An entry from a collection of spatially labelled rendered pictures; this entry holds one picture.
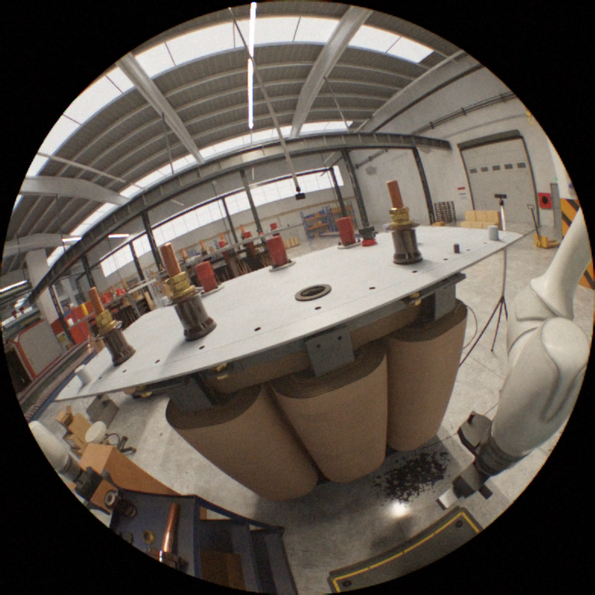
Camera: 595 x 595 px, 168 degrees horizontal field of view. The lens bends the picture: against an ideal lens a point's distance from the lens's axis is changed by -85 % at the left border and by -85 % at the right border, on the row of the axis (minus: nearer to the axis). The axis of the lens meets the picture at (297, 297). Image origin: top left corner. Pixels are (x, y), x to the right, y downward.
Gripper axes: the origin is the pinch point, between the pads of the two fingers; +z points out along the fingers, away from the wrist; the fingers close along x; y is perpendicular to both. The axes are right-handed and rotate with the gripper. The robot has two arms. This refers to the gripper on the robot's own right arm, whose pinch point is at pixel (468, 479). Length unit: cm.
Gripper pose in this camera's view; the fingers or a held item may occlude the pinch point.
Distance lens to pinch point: 54.8
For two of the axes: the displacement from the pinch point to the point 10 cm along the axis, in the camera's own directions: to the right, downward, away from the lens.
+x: 9.3, -3.4, 1.4
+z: 2.8, 9.0, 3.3
